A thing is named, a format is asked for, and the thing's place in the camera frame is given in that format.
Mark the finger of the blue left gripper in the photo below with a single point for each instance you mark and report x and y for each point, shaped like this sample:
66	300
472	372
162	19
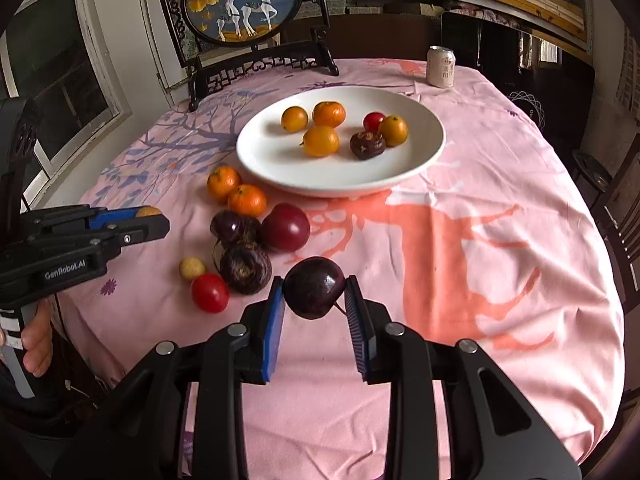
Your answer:
105	217
132	232

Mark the tan longan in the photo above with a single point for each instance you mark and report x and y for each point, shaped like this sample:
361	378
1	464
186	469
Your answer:
147	211
191	268

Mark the window frame left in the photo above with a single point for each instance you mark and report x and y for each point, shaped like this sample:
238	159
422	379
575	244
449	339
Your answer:
54	52

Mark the large red cherry tomato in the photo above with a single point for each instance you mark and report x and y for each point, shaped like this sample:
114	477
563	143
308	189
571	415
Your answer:
210	293

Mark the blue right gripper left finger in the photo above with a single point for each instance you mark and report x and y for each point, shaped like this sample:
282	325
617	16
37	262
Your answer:
271	332

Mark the person's left hand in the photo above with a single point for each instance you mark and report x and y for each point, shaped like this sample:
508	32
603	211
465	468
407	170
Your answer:
37	340

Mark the round deer painting screen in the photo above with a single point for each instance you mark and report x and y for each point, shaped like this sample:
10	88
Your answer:
237	23

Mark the yellow kumquat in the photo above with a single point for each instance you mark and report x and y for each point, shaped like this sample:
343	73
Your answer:
394	130

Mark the small dark cherry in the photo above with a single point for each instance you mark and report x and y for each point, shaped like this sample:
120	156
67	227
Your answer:
312	287

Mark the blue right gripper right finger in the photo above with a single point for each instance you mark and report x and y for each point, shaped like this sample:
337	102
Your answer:
361	327

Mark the large dark red plum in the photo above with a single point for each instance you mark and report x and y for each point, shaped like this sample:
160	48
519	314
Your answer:
285	229

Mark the mandarin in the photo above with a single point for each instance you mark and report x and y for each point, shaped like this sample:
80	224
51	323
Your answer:
329	113
222	182
248	200

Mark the dark wooden screen stand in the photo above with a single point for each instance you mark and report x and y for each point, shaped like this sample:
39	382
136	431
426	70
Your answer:
210	68

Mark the small red tomato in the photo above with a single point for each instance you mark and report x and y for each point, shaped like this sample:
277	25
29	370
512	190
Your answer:
372	121

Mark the pale drink can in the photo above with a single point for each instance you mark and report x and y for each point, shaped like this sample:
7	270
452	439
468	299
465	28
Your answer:
440	67

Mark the dark wooden chair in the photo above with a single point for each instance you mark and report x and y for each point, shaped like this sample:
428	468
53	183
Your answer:
617	214

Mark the white oval plate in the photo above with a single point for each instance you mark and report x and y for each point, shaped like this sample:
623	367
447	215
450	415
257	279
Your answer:
270	154

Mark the pink printed tablecloth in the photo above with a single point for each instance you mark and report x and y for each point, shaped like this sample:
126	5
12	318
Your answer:
492	242

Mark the lone orange kumquat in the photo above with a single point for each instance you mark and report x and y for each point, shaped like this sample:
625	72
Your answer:
294	119

